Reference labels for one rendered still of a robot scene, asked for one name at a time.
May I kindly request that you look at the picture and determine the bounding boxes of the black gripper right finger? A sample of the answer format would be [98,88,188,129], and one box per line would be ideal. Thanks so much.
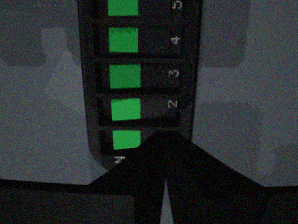
[165,131,298,224]

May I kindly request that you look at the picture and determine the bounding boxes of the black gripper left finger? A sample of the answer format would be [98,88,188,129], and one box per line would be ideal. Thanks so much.
[0,131,168,224]

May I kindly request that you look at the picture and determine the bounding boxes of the dark grey controller unit with green rocker switches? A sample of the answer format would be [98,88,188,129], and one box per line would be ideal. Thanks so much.
[77,0,204,171]

